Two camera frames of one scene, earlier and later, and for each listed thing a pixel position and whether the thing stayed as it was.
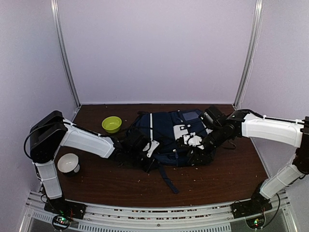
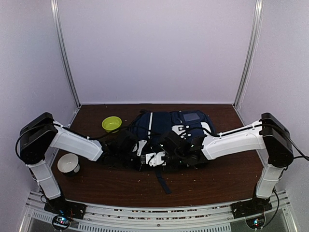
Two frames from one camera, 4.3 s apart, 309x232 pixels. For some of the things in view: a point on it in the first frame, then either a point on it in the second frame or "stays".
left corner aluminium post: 55,14 stays
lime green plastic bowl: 111,124 stays
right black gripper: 203,156 → 174,167
